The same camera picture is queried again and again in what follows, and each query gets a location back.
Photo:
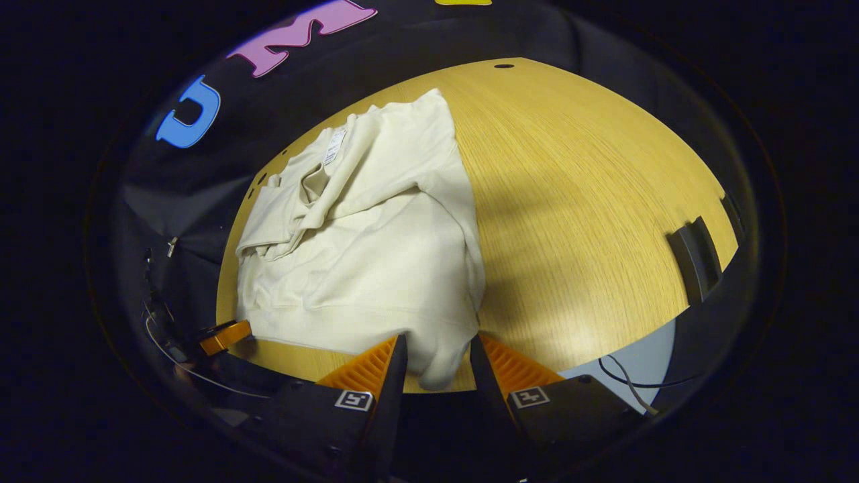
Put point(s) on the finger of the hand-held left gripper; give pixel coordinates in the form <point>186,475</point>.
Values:
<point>225,337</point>

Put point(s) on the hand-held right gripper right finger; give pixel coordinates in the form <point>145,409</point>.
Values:
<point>488,402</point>

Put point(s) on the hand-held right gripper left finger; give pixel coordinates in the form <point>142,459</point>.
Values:
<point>392,402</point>

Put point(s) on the cream sweatshirt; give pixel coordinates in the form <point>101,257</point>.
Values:
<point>369,268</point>

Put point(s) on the white cloth clip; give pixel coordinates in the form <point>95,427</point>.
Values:
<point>172,246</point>

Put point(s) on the black backdrop cloth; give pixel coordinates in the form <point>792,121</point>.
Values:
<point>201,191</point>

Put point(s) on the white paper hang tag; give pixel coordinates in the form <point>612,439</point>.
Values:
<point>333,145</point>

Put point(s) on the dark grey table edge bracket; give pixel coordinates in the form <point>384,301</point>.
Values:
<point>698,258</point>

